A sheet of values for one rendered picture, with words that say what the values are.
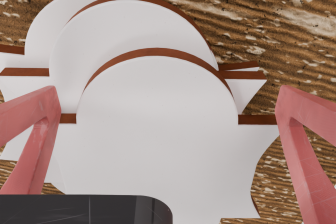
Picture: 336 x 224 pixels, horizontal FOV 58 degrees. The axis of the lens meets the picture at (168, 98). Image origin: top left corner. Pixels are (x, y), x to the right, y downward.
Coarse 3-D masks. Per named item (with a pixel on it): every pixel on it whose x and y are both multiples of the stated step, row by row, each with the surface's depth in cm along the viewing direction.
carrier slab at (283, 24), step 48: (0, 0) 16; (48, 0) 16; (192, 0) 16; (240, 0) 16; (288, 0) 16; (240, 48) 18; (288, 48) 18; (0, 96) 20; (48, 192) 25; (288, 192) 25
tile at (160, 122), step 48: (144, 48) 13; (96, 96) 13; (144, 96) 13; (192, 96) 13; (96, 144) 14; (144, 144) 14; (192, 144) 14; (240, 144) 15; (96, 192) 16; (144, 192) 16; (192, 192) 16; (240, 192) 17
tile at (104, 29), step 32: (96, 0) 12; (128, 0) 12; (160, 0) 12; (64, 32) 12; (96, 32) 12; (128, 32) 12; (160, 32) 12; (192, 32) 12; (64, 64) 13; (96, 64) 13; (64, 96) 14
